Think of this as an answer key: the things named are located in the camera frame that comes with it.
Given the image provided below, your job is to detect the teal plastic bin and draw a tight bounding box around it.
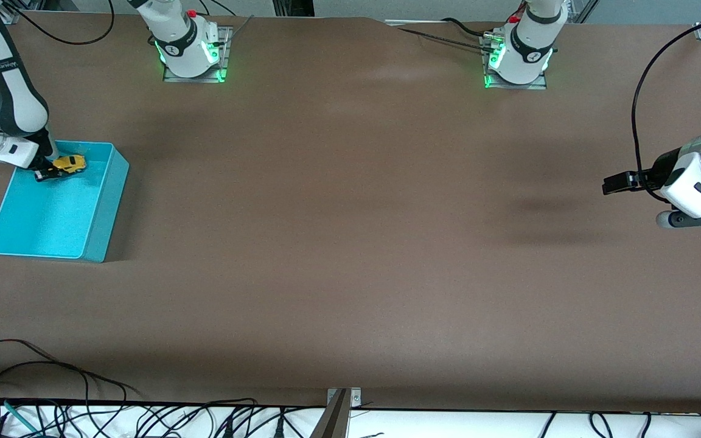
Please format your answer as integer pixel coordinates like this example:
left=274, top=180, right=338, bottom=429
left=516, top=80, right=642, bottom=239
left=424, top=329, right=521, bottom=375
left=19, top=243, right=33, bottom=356
left=0, top=140, right=130, bottom=264

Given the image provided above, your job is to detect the teal cable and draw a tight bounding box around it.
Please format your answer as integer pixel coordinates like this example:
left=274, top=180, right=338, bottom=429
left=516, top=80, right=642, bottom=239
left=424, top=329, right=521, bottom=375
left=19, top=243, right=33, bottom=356
left=2, top=400, right=39, bottom=434

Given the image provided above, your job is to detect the yellow toy beetle car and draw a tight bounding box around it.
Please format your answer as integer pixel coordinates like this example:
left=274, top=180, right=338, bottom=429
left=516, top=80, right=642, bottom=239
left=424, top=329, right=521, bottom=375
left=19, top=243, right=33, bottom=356
left=51, top=155, right=88, bottom=175

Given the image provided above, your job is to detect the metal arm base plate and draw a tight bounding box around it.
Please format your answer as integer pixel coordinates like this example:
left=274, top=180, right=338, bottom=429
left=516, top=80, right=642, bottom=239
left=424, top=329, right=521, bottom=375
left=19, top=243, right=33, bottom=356
left=162, top=26, right=233, bottom=83
left=481, top=33, right=549, bottom=91

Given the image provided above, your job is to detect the white cable shelf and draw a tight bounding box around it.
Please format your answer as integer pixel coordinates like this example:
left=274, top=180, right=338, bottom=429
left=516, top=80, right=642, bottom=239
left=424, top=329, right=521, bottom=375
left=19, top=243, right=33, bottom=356
left=0, top=398, right=701, bottom=438

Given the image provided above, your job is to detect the thin grey base cable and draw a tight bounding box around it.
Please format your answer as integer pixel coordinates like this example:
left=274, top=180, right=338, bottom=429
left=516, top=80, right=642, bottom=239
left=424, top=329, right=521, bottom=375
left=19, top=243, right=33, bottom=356
left=396, top=27, right=491, bottom=50
left=227, top=15, right=255, bottom=46

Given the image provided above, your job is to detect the black looping arm cable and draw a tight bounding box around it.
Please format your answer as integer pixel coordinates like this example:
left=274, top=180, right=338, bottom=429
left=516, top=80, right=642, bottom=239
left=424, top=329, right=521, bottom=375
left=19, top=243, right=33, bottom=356
left=4, top=0, right=115, bottom=46

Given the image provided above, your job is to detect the small metal bracket plate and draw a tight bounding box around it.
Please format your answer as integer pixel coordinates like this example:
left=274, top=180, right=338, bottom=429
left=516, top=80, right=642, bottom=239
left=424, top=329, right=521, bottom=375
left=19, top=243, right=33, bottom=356
left=326, top=388, right=363, bottom=408

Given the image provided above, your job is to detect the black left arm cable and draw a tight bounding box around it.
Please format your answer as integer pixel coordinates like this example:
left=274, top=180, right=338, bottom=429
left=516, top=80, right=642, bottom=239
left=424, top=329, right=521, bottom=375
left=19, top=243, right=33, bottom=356
left=632, top=18, right=701, bottom=201

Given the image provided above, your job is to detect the black background post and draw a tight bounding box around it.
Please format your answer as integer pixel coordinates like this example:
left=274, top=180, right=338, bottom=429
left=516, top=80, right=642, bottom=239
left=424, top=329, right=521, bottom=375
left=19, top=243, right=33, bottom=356
left=271, top=0, right=315, bottom=18

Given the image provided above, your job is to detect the black base cable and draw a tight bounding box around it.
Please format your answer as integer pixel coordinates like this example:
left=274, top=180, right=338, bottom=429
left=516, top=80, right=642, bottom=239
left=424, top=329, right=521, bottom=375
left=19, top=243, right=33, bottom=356
left=442, top=17, right=491, bottom=37
left=195, top=0, right=234, bottom=17

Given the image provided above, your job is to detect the grey metal post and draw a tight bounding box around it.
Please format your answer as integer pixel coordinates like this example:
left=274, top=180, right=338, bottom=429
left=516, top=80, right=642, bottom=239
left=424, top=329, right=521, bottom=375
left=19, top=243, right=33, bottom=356
left=309, top=389, right=351, bottom=438

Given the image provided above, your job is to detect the long black cable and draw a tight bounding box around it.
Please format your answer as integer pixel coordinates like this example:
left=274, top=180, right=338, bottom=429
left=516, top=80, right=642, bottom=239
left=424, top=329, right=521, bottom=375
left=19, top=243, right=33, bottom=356
left=0, top=339, right=92, bottom=420
left=0, top=360, right=142, bottom=402

